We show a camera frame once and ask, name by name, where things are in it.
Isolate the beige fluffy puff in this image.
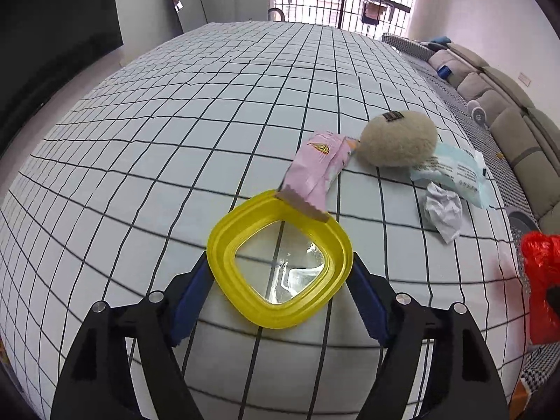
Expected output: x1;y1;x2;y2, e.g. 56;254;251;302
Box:
359;110;439;168

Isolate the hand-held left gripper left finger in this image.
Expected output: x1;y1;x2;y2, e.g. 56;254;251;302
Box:
49;251;215;420

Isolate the pink snack wrapper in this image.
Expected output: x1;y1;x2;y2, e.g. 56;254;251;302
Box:
277;131;360;224

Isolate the white black grid tablecloth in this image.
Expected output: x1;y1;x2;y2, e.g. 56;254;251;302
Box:
0;21;532;420

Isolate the red plastic bag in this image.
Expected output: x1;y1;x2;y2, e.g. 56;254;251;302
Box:
520;232;560;344

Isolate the small white fan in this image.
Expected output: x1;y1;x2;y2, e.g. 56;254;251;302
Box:
466;100;490;128

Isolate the light blue wipes packet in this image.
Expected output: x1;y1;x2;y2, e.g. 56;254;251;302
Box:
409;142;495;209

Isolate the black television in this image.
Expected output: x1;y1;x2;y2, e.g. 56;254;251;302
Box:
0;0;124;154

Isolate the yellow clear container lid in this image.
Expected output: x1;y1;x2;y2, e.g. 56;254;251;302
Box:
206;190;354;330

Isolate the white paper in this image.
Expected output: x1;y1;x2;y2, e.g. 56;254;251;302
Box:
422;181;463;244

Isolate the black window grille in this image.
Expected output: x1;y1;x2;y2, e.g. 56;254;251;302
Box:
271;0;414;38

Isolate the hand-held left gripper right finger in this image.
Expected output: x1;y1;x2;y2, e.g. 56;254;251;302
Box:
350;251;510;420

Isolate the black drying rack stand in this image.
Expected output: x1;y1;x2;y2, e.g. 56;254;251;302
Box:
359;0;397;38

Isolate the grey perforated plastic basket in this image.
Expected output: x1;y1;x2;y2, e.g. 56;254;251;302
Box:
507;210;543;298

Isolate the grey cabinet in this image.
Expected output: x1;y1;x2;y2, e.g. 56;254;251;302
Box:
234;0;268;22

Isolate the white curtain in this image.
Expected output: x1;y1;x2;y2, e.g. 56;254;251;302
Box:
407;0;424;39

